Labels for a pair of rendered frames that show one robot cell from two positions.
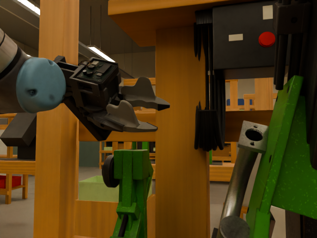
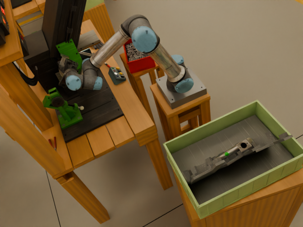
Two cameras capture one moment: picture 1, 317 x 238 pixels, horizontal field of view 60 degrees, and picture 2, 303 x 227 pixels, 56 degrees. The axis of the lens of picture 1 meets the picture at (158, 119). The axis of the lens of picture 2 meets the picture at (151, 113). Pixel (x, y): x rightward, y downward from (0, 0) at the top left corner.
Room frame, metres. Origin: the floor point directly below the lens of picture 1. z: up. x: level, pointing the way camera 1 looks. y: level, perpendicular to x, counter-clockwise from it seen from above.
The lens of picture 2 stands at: (0.75, 1.53, 2.30)
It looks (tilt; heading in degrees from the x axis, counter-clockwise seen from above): 49 degrees down; 244
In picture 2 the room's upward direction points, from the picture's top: 17 degrees counter-clockwise
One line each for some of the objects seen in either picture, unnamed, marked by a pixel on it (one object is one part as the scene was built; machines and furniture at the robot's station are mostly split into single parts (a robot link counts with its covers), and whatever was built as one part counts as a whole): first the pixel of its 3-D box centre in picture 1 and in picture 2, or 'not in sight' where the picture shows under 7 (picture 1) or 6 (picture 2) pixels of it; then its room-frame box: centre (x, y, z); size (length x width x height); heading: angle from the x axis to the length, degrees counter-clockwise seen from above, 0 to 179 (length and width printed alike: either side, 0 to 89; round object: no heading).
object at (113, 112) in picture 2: not in sight; (75, 79); (0.42, -0.27, 0.89); 1.10 x 0.42 x 0.02; 75
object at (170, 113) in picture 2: not in sight; (179, 92); (-0.05, 0.40, 0.83); 0.32 x 0.32 x 0.04; 73
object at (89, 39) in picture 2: not in sight; (72, 46); (0.30, -0.32, 1.11); 0.39 x 0.16 x 0.03; 165
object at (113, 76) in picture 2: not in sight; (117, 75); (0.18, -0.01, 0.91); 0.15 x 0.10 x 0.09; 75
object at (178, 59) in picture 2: not in sight; (175, 66); (-0.05, 0.41, 1.08); 0.13 x 0.12 x 0.14; 65
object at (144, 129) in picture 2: not in sight; (110, 70); (0.15, -0.20, 0.82); 1.50 x 0.14 x 0.15; 75
